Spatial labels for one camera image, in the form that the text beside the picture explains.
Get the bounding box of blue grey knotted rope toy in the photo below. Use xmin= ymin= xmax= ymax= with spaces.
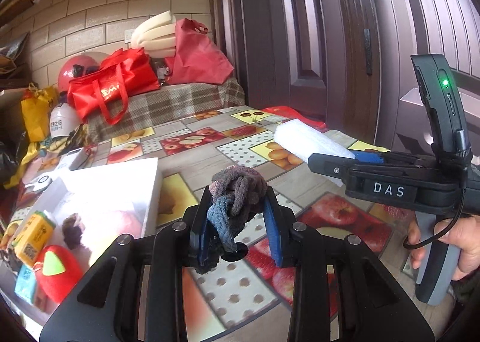
xmin=195 ymin=166 xmax=268 ymax=275

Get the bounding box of yellow bamboo tissue pack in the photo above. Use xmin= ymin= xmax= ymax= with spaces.
xmin=13 ymin=211 xmax=56 ymax=268

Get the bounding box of pink fluffy plush toy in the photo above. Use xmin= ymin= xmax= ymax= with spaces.
xmin=85 ymin=211 xmax=143 ymax=249

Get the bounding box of brown white knotted rope toy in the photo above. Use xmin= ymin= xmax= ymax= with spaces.
xmin=62 ymin=213 xmax=85 ymax=250

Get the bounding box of dark green jacket sleeve forearm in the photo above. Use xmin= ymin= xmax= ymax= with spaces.
xmin=451 ymin=269 xmax=479 ymax=314

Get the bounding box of red apple plush toy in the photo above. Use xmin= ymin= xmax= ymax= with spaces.
xmin=33 ymin=244 xmax=83 ymax=304

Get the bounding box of blue tissue pack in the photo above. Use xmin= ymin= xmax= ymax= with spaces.
xmin=15 ymin=265 xmax=37 ymax=305

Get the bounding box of fruit pattern tablecloth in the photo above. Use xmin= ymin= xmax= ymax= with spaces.
xmin=0 ymin=104 xmax=451 ymax=342

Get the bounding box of white storage box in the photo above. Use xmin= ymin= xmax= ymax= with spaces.
xmin=6 ymin=157 xmax=164 ymax=283

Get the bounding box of dark wooden door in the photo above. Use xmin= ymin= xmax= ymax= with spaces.
xmin=211 ymin=0 xmax=479 ymax=153

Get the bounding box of white power bank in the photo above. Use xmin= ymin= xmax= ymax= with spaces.
xmin=55 ymin=148 xmax=89 ymax=172

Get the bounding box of dark red fabric bag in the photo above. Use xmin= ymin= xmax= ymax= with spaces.
xmin=164 ymin=19 xmax=234 ymax=85

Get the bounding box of plaid brown cloth cover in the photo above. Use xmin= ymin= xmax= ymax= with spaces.
xmin=87 ymin=78 xmax=245 ymax=144

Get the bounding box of white safety helmet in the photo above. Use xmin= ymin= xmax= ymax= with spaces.
xmin=49 ymin=102 xmax=80 ymax=139

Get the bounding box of yellow shopping bag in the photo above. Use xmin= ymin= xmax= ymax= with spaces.
xmin=20 ymin=83 xmax=59 ymax=142

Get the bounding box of cream foam roll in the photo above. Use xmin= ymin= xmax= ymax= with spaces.
xmin=130 ymin=10 xmax=176 ymax=59

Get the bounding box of red helmet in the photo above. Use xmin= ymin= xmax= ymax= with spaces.
xmin=58 ymin=54 xmax=99 ymax=93

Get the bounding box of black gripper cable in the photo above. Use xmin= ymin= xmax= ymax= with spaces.
xmin=403 ymin=142 xmax=475 ymax=251

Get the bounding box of black door handle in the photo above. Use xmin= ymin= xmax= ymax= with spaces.
xmin=364 ymin=28 xmax=373 ymax=76

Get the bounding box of white round wireless charger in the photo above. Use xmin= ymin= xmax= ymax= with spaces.
xmin=25 ymin=174 xmax=53 ymax=193

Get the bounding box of red tote bag with handles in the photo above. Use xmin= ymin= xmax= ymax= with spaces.
xmin=67 ymin=48 xmax=160 ymax=125

